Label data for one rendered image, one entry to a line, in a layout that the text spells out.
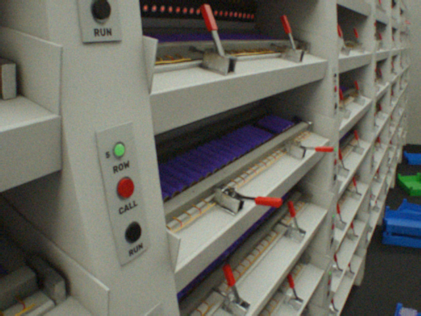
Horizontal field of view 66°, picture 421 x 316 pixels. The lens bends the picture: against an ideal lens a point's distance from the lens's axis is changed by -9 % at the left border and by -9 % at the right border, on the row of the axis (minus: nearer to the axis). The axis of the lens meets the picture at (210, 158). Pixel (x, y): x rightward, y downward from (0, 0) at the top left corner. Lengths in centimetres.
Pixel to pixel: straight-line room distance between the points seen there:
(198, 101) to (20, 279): 26
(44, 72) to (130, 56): 8
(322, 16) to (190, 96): 55
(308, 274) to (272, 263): 31
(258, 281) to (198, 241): 26
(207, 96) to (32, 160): 22
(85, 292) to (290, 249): 52
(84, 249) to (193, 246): 16
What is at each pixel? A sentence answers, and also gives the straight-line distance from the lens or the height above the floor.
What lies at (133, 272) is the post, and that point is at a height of 97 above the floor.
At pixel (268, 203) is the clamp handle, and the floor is 96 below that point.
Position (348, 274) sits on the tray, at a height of 19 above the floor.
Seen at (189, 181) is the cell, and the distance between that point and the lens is 52.
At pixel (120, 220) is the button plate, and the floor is 102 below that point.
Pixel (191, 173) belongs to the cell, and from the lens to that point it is 54.
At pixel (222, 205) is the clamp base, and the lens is 51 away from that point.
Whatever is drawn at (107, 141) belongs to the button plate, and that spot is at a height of 109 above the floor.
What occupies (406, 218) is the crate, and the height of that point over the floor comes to 9.
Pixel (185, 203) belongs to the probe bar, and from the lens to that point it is 46.
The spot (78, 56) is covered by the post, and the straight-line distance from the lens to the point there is 28.
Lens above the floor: 115
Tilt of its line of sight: 17 degrees down
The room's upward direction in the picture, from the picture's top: 5 degrees counter-clockwise
